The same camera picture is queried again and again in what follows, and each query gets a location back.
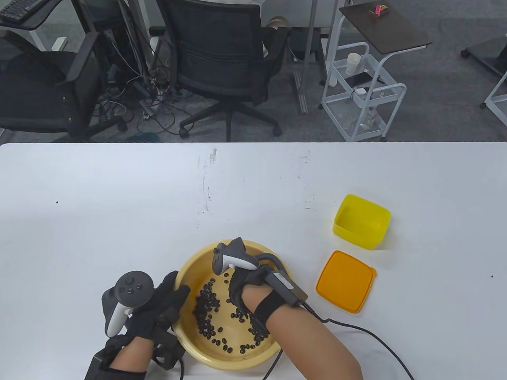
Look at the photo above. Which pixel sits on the orange plastic lid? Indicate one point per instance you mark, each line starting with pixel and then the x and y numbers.
pixel 346 281

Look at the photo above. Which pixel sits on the teal round object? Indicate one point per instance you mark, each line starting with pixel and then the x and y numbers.
pixel 142 137

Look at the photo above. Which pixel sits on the dark rolling platform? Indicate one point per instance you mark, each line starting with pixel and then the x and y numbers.
pixel 489 51

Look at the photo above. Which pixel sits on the gray hand controller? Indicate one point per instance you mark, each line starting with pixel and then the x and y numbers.
pixel 233 257
pixel 132 287

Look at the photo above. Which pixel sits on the black right wrist sensor box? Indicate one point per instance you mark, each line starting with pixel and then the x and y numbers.
pixel 286 288

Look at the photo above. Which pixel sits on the aluminium post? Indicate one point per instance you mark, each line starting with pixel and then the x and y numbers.
pixel 307 59

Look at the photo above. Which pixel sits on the black mesh office chair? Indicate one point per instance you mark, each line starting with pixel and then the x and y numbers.
pixel 218 51

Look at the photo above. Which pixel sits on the white paper cup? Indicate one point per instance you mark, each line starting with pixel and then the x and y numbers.
pixel 353 63

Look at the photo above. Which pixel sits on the gray desk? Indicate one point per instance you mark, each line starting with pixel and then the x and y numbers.
pixel 39 18

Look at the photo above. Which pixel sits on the black keyboard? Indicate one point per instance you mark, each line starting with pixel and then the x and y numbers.
pixel 16 8

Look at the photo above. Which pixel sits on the dark top side table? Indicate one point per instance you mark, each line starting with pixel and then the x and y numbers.
pixel 384 29

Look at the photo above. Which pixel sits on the person's right forearm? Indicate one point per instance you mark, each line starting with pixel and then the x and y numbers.
pixel 309 344

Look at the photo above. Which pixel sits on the yellow plastic container box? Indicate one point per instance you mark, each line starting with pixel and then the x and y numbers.
pixel 358 225

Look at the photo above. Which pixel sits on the white rolling cart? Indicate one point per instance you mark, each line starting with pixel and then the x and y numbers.
pixel 390 87

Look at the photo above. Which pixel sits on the white metal frame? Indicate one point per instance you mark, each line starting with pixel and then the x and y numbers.
pixel 495 93

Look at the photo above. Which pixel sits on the black computer tower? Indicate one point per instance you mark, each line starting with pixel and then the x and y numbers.
pixel 115 43

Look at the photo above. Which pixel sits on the pile of coffee beans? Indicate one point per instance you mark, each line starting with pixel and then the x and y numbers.
pixel 208 301

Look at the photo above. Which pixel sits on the yellow plastic basin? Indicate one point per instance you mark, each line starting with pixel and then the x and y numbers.
pixel 194 261

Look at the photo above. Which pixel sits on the small brown holder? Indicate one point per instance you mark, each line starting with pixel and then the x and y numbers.
pixel 373 14

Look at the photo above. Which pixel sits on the black padded office chair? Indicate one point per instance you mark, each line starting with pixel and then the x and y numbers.
pixel 35 91

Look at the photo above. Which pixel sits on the person's right hand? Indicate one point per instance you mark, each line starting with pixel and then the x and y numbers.
pixel 249 277

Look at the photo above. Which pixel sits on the person's left forearm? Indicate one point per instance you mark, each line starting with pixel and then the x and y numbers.
pixel 130 356

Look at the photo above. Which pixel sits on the black wrist sensor box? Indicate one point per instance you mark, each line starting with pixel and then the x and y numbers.
pixel 286 288
pixel 97 368

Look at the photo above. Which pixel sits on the black left wrist sensor box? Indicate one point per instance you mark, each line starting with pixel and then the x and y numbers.
pixel 97 368

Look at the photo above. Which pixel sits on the pink small item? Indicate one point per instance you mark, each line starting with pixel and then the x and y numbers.
pixel 381 8

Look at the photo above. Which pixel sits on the white power strip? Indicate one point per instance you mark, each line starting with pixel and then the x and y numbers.
pixel 59 43

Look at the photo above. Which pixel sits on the black phone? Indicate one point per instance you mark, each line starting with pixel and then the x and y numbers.
pixel 362 79

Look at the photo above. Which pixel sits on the clear plastic bottle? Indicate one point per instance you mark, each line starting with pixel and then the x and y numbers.
pixel 366 118

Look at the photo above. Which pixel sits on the person's left hand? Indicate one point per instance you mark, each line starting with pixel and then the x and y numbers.
pixel 158 312

